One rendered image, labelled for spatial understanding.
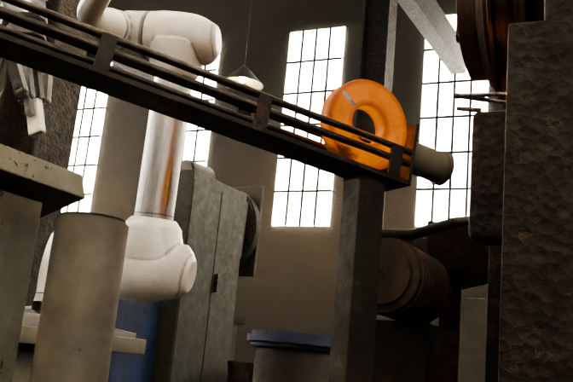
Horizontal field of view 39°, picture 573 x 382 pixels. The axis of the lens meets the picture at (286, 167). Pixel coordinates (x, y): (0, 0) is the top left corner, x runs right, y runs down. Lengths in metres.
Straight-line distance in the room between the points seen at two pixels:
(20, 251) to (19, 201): 0.08
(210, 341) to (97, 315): 4.14
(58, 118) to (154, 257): 2.60
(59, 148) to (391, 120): 3.35
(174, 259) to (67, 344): 0.77
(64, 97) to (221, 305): 1.82
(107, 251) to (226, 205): 4.25
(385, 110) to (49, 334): 0.64
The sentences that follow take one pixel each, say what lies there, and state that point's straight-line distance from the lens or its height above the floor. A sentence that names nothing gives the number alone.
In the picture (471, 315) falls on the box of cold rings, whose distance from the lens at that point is 4.18.
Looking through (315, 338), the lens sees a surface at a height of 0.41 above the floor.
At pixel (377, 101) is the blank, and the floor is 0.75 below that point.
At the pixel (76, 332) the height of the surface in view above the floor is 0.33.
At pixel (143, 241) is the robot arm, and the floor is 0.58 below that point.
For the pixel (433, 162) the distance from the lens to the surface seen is 1.40.
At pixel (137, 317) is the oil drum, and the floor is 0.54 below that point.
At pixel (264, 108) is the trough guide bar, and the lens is 1.22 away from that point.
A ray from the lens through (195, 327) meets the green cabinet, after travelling 5.30.
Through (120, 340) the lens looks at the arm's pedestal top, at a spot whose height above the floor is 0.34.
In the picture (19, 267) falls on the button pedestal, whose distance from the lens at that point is 1.47.
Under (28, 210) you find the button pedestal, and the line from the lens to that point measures 1.48.
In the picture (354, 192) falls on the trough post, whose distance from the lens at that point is 1.31.
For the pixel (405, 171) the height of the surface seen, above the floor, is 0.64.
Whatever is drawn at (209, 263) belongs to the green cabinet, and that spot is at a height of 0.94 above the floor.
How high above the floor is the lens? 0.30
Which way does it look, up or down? 14 degrees up
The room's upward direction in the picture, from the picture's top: 5 degrees clockwise
